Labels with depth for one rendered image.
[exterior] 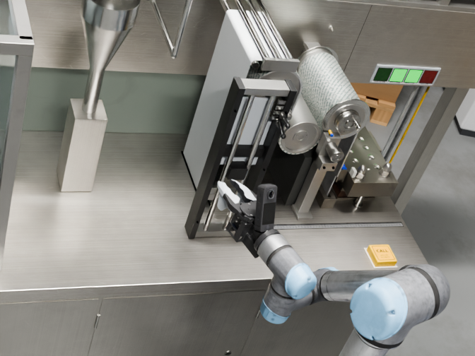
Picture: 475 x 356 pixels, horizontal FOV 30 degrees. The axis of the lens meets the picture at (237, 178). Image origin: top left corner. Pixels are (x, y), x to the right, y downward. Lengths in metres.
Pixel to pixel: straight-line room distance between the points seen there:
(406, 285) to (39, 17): 1.27
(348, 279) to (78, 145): 0.84
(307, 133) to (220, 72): 0.31
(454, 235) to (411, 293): 2.66
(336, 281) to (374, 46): 1.02
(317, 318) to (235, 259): 0.41
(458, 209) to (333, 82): 2.15
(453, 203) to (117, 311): 2.55
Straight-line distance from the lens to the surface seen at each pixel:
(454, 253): 4.37
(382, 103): 4.88
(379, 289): 1.80
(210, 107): 2.58
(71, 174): 2.53
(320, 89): 2.61
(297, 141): 2.57
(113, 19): 2.20
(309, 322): 2.80
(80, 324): 2.51
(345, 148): 2.70
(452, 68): 3.12
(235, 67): 2.43
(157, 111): 2.79
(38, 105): 2.70
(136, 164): 2.72
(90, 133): 2.44
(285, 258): 2.07
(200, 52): 2.69
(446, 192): 4.71
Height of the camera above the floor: 2.65
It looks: 39 degrees down
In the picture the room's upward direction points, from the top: 20 degrees clockwise
